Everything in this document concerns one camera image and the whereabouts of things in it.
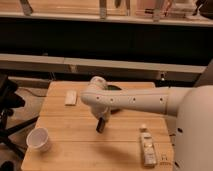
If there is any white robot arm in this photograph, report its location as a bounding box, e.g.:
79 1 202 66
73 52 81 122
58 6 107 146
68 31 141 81
81 76 213 171

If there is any white sponge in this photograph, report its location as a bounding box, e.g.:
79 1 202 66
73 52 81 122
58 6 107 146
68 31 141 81
65 90 77 106

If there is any green bowl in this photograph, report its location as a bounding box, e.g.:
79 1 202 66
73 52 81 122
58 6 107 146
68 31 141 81
105 84 123 115

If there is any white bottle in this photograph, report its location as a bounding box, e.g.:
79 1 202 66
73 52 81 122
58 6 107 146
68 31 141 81
140 124 157 167

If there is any white paper cup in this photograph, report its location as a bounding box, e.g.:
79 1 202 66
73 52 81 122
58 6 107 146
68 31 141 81
26 127 51 152

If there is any black office chair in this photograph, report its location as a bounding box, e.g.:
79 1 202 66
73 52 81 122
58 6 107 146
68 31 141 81
0 73 40 171

